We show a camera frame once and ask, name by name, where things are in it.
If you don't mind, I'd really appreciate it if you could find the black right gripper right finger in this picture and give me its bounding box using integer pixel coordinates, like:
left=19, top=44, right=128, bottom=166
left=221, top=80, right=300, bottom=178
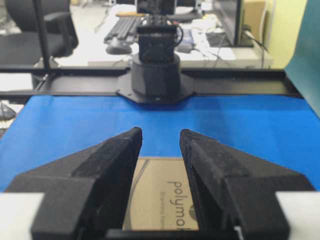
left=179, top=129, right=315, bottom=240

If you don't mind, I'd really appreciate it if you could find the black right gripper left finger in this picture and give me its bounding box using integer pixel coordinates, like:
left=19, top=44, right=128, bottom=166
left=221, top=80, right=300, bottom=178
left=5, top=127, right=143, bottom=240

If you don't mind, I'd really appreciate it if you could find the brown cardboard box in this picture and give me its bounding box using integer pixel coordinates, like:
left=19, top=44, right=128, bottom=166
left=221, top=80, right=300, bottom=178
left=122, top=157, right=199, bottom=231

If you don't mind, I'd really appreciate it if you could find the blue table mat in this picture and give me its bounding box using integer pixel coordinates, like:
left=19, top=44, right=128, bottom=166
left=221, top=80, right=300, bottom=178
left=0, top=95, right=320, bottom=190

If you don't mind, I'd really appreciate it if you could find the teal backdrop sheet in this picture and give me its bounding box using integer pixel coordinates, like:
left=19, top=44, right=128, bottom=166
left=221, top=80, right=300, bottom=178
left=285, top=0, right=320, bottom=116

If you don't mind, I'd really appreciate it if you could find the black computer mouse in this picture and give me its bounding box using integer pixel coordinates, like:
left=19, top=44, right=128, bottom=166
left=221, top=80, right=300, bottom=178
left=105, top=39, right=132, bottom=55

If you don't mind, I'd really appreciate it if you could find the black office chair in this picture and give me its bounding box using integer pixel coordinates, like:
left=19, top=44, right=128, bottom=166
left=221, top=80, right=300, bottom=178
left=0, top=0, right=79, bottom=66

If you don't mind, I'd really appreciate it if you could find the black keyboard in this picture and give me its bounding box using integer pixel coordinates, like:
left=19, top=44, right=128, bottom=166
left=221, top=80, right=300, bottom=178
left=103, top=16, right=142, bottom=44

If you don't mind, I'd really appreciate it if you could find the black computer monitor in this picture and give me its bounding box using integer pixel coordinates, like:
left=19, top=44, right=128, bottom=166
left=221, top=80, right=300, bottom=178
left=213, top=0, right=254, bottom=48

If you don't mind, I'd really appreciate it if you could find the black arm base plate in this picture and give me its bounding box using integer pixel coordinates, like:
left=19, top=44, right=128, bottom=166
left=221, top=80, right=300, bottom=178
left=115, top=72, right=197, bottom=105

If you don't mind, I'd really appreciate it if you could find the black metal frame rail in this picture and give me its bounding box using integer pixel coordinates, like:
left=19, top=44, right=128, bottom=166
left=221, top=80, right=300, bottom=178
left=0, top=67, right=302, bottom=104

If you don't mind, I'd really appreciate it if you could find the black vertical frame post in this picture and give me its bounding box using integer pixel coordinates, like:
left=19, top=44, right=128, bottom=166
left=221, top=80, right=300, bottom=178
left=32, top=0, right=51, bottom=71

